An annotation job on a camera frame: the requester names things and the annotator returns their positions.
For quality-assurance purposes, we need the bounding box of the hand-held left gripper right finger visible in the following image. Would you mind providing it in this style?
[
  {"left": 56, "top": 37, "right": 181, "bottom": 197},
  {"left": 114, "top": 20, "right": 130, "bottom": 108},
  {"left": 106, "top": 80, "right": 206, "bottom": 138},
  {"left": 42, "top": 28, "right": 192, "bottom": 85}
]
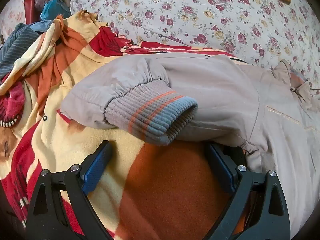
[{"left": 205, "top": 142, "right": 292, "bottom": 240}]

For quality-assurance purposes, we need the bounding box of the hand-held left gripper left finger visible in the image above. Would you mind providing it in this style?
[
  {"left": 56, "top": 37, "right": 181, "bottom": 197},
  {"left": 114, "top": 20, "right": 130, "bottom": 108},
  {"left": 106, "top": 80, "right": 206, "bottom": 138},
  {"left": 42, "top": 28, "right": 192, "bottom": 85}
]
[{"left": 25, "top": 140, "right": 116, "bottom": 240}]

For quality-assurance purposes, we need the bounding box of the beige jacket with ribbed cuffs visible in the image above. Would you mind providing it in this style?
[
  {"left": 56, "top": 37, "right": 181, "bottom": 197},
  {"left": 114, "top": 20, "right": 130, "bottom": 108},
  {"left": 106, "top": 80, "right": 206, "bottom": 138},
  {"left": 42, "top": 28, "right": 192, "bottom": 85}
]
[{"left": 60, "top": 54, "right": 320, "bottom": 240}]

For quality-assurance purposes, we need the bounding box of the orange yellow red printed blanket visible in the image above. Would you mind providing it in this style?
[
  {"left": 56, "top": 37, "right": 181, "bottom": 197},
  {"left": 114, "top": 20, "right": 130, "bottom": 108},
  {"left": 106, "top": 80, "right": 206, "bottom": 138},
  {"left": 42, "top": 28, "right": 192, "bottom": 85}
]
[{"left": 0, "top": 10, "right": 253, "bottom": 240}]

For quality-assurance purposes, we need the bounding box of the grey blue striped cloth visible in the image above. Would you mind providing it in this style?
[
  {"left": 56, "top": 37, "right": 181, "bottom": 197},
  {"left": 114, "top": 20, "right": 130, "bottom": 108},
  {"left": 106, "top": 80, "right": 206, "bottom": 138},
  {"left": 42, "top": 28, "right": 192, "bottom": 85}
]
[{"left": 0, "top": 21, "right": 54, "bottom": 79}]

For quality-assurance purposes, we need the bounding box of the floral quilt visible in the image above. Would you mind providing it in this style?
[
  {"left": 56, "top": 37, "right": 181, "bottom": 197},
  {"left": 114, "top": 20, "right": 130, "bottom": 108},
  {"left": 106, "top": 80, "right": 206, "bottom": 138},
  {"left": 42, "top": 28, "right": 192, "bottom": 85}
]
[{"left": 70, "top": 0, "right": 320, "bottom": 90}]

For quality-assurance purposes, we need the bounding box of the blue plastic bag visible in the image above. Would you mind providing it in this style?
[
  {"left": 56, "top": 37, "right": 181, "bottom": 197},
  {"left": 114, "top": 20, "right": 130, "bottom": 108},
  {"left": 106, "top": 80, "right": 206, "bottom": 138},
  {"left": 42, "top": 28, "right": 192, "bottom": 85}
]
[{"left": 40, "top": 0, "right": 72, "bottom": 21}]

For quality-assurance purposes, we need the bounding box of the red plastic bag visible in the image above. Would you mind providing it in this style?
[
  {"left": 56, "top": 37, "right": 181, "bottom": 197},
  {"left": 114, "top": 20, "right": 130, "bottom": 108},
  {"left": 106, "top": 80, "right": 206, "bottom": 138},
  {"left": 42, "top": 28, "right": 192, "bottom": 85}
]
[{"left": 24, "top": 0, "right": 54, "bottom": 27}]

